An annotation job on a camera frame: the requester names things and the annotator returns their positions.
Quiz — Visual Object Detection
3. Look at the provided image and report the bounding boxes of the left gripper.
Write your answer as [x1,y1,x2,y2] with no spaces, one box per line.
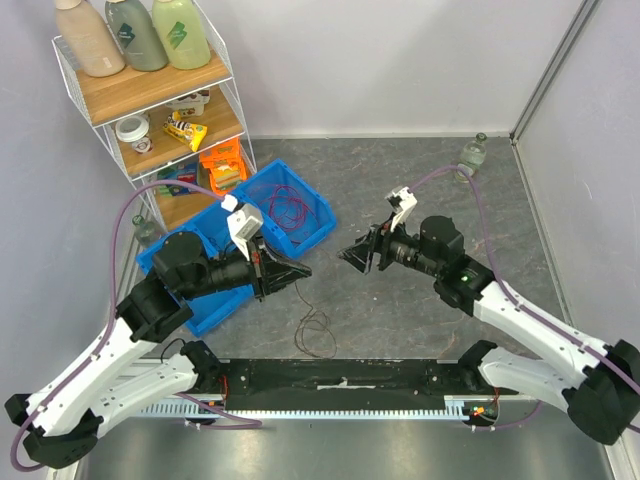
[181,229,313,301]

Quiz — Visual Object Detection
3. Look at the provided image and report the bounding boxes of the brown cable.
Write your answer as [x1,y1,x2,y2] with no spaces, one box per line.
[292,279,337,359]

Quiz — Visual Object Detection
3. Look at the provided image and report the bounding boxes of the red cable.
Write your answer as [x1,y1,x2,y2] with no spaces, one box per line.
[249,183,324,246]

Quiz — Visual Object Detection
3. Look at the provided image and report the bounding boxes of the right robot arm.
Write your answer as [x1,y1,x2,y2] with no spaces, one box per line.
[338,216,639,445]

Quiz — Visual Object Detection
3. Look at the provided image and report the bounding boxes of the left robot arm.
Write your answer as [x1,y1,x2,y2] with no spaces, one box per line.
[5,232,312,472]

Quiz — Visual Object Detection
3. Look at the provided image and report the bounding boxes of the orange snack packets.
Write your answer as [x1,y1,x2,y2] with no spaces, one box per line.
[199,138,249,195]

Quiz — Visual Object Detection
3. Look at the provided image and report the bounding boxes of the blue green box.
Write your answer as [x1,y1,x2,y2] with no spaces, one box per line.
[155,161,199,197]

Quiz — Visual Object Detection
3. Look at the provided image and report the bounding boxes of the clear glass bottle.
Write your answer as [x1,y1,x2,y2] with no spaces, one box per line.
[454,132,488,183]

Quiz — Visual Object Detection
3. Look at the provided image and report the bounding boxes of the yellow snack bag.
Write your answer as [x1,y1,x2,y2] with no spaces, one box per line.
[163,111,208,152]

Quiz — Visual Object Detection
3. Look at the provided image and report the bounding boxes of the white yoghurt tub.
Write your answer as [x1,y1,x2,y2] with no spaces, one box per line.
[165,89,210,118]

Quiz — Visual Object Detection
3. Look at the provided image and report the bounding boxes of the white lidded cup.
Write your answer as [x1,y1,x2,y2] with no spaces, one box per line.
[115,115,152,154]

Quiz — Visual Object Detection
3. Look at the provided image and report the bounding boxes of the light green bottle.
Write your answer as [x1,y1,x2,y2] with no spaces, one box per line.
[151,0,211,70]

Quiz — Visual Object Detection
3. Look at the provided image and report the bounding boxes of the grey-green bottle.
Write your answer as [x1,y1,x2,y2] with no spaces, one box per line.
[105,0,169,72]

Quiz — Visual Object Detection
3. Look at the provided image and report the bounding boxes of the beige bottle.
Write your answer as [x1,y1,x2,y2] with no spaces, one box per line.
[54,0,126,78]

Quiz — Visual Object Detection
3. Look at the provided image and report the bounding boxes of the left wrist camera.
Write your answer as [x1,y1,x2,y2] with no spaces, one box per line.
[221,194,264,260]

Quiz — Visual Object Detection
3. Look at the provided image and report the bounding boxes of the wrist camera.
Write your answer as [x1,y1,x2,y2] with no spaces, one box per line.
[221,194,264,260]
[385,187,417,232]

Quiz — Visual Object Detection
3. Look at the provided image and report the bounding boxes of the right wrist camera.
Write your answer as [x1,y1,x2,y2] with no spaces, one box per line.
[385,187,417,232]

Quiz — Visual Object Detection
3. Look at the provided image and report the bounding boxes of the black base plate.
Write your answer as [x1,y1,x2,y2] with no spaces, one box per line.
[194,359,494,412]

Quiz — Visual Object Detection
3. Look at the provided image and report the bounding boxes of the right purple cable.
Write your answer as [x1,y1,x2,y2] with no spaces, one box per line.
[412,165,640,434]

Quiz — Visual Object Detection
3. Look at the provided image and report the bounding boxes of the white wire wooden shelf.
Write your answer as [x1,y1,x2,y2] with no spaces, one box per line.
[51,0,259,234]

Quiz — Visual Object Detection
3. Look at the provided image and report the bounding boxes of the grey cable duct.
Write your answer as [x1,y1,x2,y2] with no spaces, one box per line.
[135,397,496,421]

